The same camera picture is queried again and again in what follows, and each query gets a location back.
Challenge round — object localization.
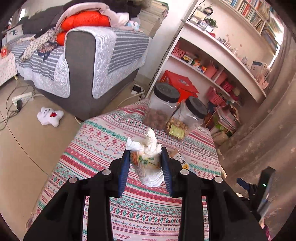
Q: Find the grey sofa with striped cover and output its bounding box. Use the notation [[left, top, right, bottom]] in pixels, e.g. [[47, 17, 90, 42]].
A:
[[6, 4, 151, 121]]

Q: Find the white power strip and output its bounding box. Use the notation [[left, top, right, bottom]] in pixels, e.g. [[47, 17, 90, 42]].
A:
[[12, 92, 34, 106]]

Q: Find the patterned striped tablecloth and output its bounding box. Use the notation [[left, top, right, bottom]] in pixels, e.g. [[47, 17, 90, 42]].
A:
[[27, 100, 221, 240]]

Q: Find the white curved shelf unit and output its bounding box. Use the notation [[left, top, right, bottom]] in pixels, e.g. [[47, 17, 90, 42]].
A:
[[150, 1, 281, 109]]

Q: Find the pink storage bin right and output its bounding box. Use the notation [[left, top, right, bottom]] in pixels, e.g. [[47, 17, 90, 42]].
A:
[[215, 71, 228, 85]]

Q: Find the white plush toy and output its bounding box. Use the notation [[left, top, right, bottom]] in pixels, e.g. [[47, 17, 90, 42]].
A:
[[37, 107, 64, 127]]

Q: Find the white lace floral curtain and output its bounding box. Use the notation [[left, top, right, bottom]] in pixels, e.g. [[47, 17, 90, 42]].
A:
[[220, 28, 295, 237]]

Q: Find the pink storage bin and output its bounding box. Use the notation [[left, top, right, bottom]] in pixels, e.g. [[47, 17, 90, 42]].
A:
[[204, 64, 218, 78], [215, 71, 228, 85]]

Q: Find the orange red cushion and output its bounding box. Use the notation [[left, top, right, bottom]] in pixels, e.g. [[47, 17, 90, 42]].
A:
[[56, 11, 110, 46]]

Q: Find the jar with light nuts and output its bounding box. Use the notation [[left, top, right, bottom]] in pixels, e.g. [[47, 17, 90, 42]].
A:
[[165, 96, 207, 140]]

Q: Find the pile of papers and boxes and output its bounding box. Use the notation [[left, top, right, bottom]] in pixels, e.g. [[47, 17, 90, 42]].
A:
[[205, 103, 241, 146]]

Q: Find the green potted plant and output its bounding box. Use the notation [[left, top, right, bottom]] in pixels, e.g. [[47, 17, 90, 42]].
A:
[[205, 18, 218, 33]]

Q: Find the small pink crate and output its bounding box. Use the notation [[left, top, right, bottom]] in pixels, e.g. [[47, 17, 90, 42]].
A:
[[171, 47, 185, 59]]

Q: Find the red cardboard gift box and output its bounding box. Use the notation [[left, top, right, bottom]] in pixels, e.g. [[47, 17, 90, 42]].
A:
[[160, 70, 199, 103]]

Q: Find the jar with dark snacks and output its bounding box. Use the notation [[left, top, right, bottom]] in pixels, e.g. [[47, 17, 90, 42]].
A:
[[143, 82, 180, 130]]

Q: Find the paper cup with tissue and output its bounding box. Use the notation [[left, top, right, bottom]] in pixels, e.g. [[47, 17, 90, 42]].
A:
[[126, 128, 164, 187]]

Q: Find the small snack wrapper packet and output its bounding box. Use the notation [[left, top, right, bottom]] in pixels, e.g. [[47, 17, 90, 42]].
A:
[[169, 150, 191, 171]]

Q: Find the pink bag on shelf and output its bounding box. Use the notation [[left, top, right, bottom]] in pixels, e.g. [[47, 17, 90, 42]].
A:
[[255, 74, 269, 90]]

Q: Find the stack of books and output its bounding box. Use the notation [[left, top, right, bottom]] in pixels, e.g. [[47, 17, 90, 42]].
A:
[[138, 1, 169, 38]]

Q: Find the pink basket lower shelf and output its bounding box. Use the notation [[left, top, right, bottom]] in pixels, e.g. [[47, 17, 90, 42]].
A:
[[206, 87, 226, 106]]

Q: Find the row of books upper shelf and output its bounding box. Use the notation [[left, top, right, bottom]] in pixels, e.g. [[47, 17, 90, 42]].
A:
[[221, 0, 285, 55]]

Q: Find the pink storage bin left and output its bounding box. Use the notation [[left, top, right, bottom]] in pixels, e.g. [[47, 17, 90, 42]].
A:
[[204, 64, 218, 78]]

